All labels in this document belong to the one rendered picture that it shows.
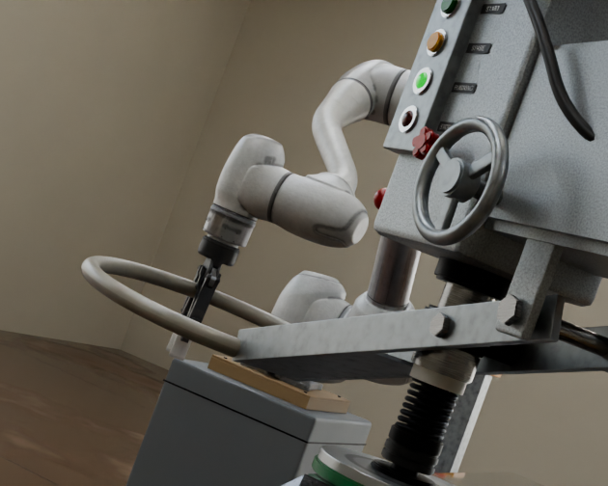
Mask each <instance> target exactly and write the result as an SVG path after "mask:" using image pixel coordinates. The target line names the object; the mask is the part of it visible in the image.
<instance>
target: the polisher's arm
mask: <svg viewBox="0 0 608 486"><path fill-rule="evenodd" d="M523 2H524V5H525V7H526V9H527V12H528V15H529V16H530V19H531V22H532V24H533V27H534V30H535V33H536V36H537V39H538V42H539V48H540V53H539V55H538V58H537V61H536V64H535V66H534V69H533V72H532V75H531V77H530V80H529V83H528V85H527V88H526V91H525V94H524V96H523V98H522V101H521V104H520V106H519V109H518V112H517V114H516V117H515V120H514V123H513V125H512V128H511V133H510V135H509V138H508V146H509V154H510V160H509V169H508V174H507V179H506V182H505V185H504V188H503V199H502V200H501V202H500V203H499V204H498V205H496V206H495V207H494V209H493V210H492V212H491V213H490V215H489V216H488V218H487V221H486V224H485V226H484V228H485V229H487V230H491V231H493V232H496V233H498V234H500V235H503V236H505V237H507V238H509V239H511V240H513V241H516V242H518V243H520V244H523V245H525V246H524V249H523V252H522V255H521V257H520V260H519V262H518V264H517V267H516V270H515V273H514V275H513V278H512V281H511V285H510V288H509V291H508V294H507V296H508V295H509V294H512V295H514V296H516V297H517V298H518V299H519V300H520V301H522V302H523V305H522V312H521V316H520V318H519V319H518V320H516V321H515V322H514V323H513V324H511V325H510V326H507V325H505V324H504V323H502V322H501V321H500V320H499V319H498V320H497V323H496V325H495V329H496V330H497V331H498V332H501V333H504V334H507V335H509V336H512V337H515V338H520V339H523V340H525V341H526V340H530V339H531V336H532V333H533V331H534V329H535V326H536V323H537V321H538V318H539V313H540V311H541V308H542V305H543V302H544V300H545V297H546V294H547V291H548V289H549V286H550V284H551V282H552V279H553V276H554V273H555V271H556V268H557V265H558V262H559V260H560V261H562V262H565V263H567V264H569V265H572V266H574V267H576V268H579V269H581V270H583V271H586V272H588V273H590V274H593V275H595V276H599V277H602V278H606V279H608V40H601V41H591V42H581V43H572V44H562V45H553V44H552V41H551V39H550V36H549V33H548V30H547V27H546V24H545V21H544V19H543V16H542V13H541V11H540V8H539V4H538V2H537V0H523ZM507 296H506V297H507Z"/></svg>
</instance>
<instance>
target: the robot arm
mask: <svg viewBox="0 0 608 486"><path fill-rule="evenodd" d="M410 71H411V70H409V69H405V68H402V67H396V66H394V65H392V64H391V63H389V62H386V61H382V60H371V61H367V62H364V63H361V64H359V65H357V66H356V67H353V68H352V69H350V70H349V71H347V72H346V73H345V74H343V75H342V76H341V78H340V79H339V80H338V81H337V82H336V83H335V85H334V86H333V87H332V88H331V90H330V91H329V93H328V95H327V96H326V98H325V99H324V100H323V102H322V103H321V104H320V106H319V107H318V108H317V110H316V112H315V114H314V117H313V122H312V131H313V136H314V139H315V142H316V144H317V147H318V150H319V153H320V155H321V157H322V160H323V162H324V165H325V167H326V169H327V172H328V173H320V174H317V175H306V176H301V175H296V174H294V173H292V172H290V171H288V170H286V169H284V168H283V167H284V164H285V153H284V149H283V146H282V145H281V144H280V143H278V142H276V141H274V140H272V139H270V138H268V137H265V136H263V135H260V134H248V135H245V136H243V137H242V138H241V139H240V140H239V142H238V143H237V144H236V146H235V148H234V149H233V151H232V153H231V155H230V156H229V158H228V160H227V162H226V164H225V166H224V168H223V170H222V172H221V175H220V177H219V179H218V182H217V185H216V190H215V197H214V201H213V205H212V206H211V207H210V211H209V214H208V216H207V220H206V223H205V225H204V226H203V231H205V232H207V235H205V236H203V238H202V241H201V243H200V245H199V248H198V253H199V254H200V255H202V256H204V257H206V260H205V262H204V264H203V265H201V264H200V265H199V266H198V270H197V273H196V276H195V278H194V281H193V282H195V283H196V286H195V287H196V289H197V291H196V293H195V296H194V298H191V297H189V296H187V297H186V299H185V301H184V304H183V306H182V308H181V310H180V312H181V314H182V315H184V316H186V317H189V318H191V319H193V320H195V321H198V322H200V323H202V321H203V318H204V316H205V314H206V311H207V308H208V305H209V303H210V300H211V298H212V296H213V293H214V291H215V289H216V287H217V286H218V284H219V283H220V277H221V274H220V273H219V272H220V269H221V266H222V264H225V265H227V266H234V265H235V261H236V259H237V257H238V254H239V249H238V246H240V247H246V245H247V243H248V240H249V238H250V236H251V233H252V231H253V228H254V227H255V225H256V222H257V220H258V219H261V220H265V221H267V222H270V223H273V224H275V225H277V226H279V227H281V228H282V229H284V230H286V231H288V232H290V233H292V234H294V235H296V236H298V237H301V238H303V239H305V240H308V241H311V242H313V243H316V244H319V245H322V246H326V247H331V248H348V247H350V246H352V245H355V244H356V243H358V242H359V241H360V240H361V238H362V237H363V236H364V234H365V232H366V230H367V228H368V223H369V218H368V212H367V210H366V208H365V207H364V205H362V203H361V202H360V201H359V200H358V199H357V198H355V194H354V193H355V190H356V187H357V172H356V168H355V165H354V162H353V159H352V157H351V154H350V151H349V149H348V146H347V143H346V141H345V136H344V134H343V131H342V128H343V127H345V126H348V125H350V124H353V123H356V122H359V121H361V120H362V119H365V120H368V121H373V122H379V123H383V124H386V125H389V126H391V123H392V120H393V118H394V116H395V113H396V111H397V108H398V105H399V103H400V100H401V95H402V93H403V90H404V87H405V85H406V82H407V79H408V76H409V74H410ZM420 254H421V252H420V251H418V250H415V249H413V248H410V247H408V246H405V245H403V244H401V243H399V242H396V241H394V240H391V239H389V238H386V237H384V236H381V235H380V239H379V243H378V247H377V252H376V256H375V260H374V265H373V271H372V276H371V280H370V284H369V289H368V291H366V292H364V293H363V294H361V295H360V296H359V297H357V298H356V300H355V302H354V304H353V306H352V305H351V304H350V303H348V302H347V301H345V296H346V293H345V289H344V287H343V286H342V285H341V284H340V283H339V281H338V280H337V279H335V278H332V277H329V276H325V275H322V274H319V273H315V272H311V271H307V270H304V271H302V272H301V273H299V274H298V275H296V276H295V277H293V278H292V279H291V280H290V282H289V283H288V284H287V285H286V287H285V288H284V289H283V291H282V293H281V294H280V296H279V298H278V300H277V302H276V304H275V306H274V308H273V310H272V313H271V314H272V315H274V316H276V317H279V318H281V319H283V320H285V321H287V322H289V323H290V324H294V323H303V322H312V321H320V320H329V319H338V318H347V317H355V316H364V315H373V314H382V313H390V312H399V311H414V310H415V309H414V307H413V305H412V304H411V302H410V301H409V297H410V293H411V289H412V285H413V282H414V278H415V274H416V270H417V266H418V262H419V258H420ZM191 342H192V340H190V339H187V338H185V337H182V336H179V335H177V334H175V333H173V334H172V336H171V338H170V341H169V343H168V345H167V348H166V350H167V351H169V352H170V353H169V356H170V357H173V358H176V359H178V360H181V361H184V358H185V356H186V354H187V351H188V349H189V346H190V344H191ZM240 364H241V365H244V366H246V367H249V368H252V369H254V370H257V371H258V372H261V373H263V374H266V375H268V376H270V377H273V378H275V379H278V380H280V381H283V382H285V383H288V384H290V385H293V386H295V387H297V388H299V389H301V390H303V391H306V392H308V391H311V390H320V391H321V389H322V387H323V384H321V383H319V382H313V381H301V382H296V381H293V380H292V379H291V378H287V377H284V376H281V375H278V374H275V373H272V372H269V371H265V370H262V369H259V368H256V367H253V366H250V365H248V364H242V363H240Z"/></svg>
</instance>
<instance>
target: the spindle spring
mask: <svg viewBox="0 0 608 486"><path fill-rule="evenodd" d="M412 380H413V381H415V382H417V383H420V384H423V385H426V386H429V387H432V388H435V389H438V390H441V391H443V392H441V391H436V390H433V389H430V388H427V387H424V386H421V385H418V384H415V383H410V384H409V386H410V387H411V388H412V389H415V390H417V391H420V392H425V393H428V394H431V395H434V396H437V397H441V398H444V399H446V400H442V399H439V398H435V397H432V396H429V395H426V394H423V393H420V392H417V391H413V390H411V389H409V390H407V393H408V394H411V395H413V396H416V397H419V398H421V399H424V400H426V401H429V402H432V403H436V404H439V405H443V406H444V407H440V406H437V405H434V404H430V403H427V402H425V401H422V400H420V399H417V398H415V397H412V396H409V395H407V396H406V397H405V398H404V399H405V400H406V401H408V402H411V403H413V404H416V405H419V406H422V407H425V408H428V409H431V410H433V411H436V412H440V413H441V414H438V413H434V412H432V411H429V410H426V409H423V408H420V407H417V406H414V405H412V404H410V403H407V402H403V403H402V406H403V407H404V408H407V409H409V410H412V411H414V412H417V413H420V414H423V415H426V416H429V417H432V418H427V417H424V416H421V415H418V414H415V413H412V412H411V411H409V410H406V409H400V413H402V414H403V415H404V416H402V415H400V416H398V420H400V421H402V422H399V421H397V422H396V426H398V427H399V428H401V429H404V430H406V431H408V432H411V433H413V434H416V435H418V436H422V437H425V438H428V439H432V440H436V441H440V440H443V439H444V436H443V434H444V433H446V428H445V427H447V426H448V425H449V423H448V422H447V420H450V419H451V416H450V415H449V414H452V413H453V411H454V410H453V408H451V407H455V405H456V403H455V400H458V397H457V395H456V394H455V393H453V392H450V391H445V390H443V389H440V388H437V387H435V386H433V385H430V384H428V383H425V382H423V381H420V380H418V379H416V378H414V377H412ZM444 392H448V393H444ZM405 416H406V417H405ZM408 417H409V418H408ZM410 418H413V419H416V420H419V421H422V422H425V423H428V424H432V425H436V427H433V426H430V425H426V424H423V423H420V422H418V421H415V420H412V419H410ZM433 418H436V419H438V420H436V419H433ZM404 422H405V423H407V424H410V425H413V426H415V427H418V428H421V429H424V430H427V431H430V432H434V433H433V434H432V433H429V432H426V431H422V430H419V429H416V428H413V427H411V426H408V425H406V424H405V423H404Z"/></svg>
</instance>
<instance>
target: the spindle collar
mask: <svg viewBox="0 0 608 486"><path fill-rule="evenodd" d="M494 301H495V299H494V298H491V297H489V296H486V295H484V294H481V293H480V292H477V291H474V290H472V289H469V288H466V287H463V286H460V285H457V284H454V283H449V282H446V284H445V287H444V289H443V292H442V295H441V297H440V300H439V303H438V306H437V307H436V306H434V305H431V304H429V306H428V307H425V309H433V308H442V307H450V306H459V305H468V304H477V303H485V302H494ZM520 345H521V344H515V345H500V346H485V347H470V348H455V349H440V350H425V351H414V352H413V355H412V358H411V361H412V363H413V364H416V365H419V366H422V367H424V368H427V369H429V370H432V371H434V372H437V373H440V374H442V375H445V376H448V377H450V378H453V379H456V380H458V381H461V382H464V383H467V384H470V383H472V381H473V379H474V376H475V373H476V370H477V368H478V365H479V362H480V359H479V358H482V357H483V356H485V357H488V358H489V359H492V360H494V361H497V362H500V363H502V364H505V365H509V366H513V364H514V361H515V358H516V356H517V353H518V350H519V347H520Z"/></svg>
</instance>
